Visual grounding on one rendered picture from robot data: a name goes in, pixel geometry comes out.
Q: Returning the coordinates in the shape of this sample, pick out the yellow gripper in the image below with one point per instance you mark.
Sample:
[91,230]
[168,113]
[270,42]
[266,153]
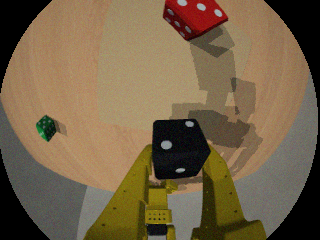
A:
[222,218]

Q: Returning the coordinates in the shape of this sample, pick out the green die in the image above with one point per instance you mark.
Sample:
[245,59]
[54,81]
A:
[46,128]

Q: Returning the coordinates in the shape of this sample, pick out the red die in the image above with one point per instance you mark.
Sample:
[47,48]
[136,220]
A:
[193,18]

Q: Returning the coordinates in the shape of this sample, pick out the black die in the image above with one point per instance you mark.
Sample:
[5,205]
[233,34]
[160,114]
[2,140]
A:
[179,148]

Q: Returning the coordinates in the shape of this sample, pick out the tan square mat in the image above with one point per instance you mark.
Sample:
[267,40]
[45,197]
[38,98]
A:
[148,72]

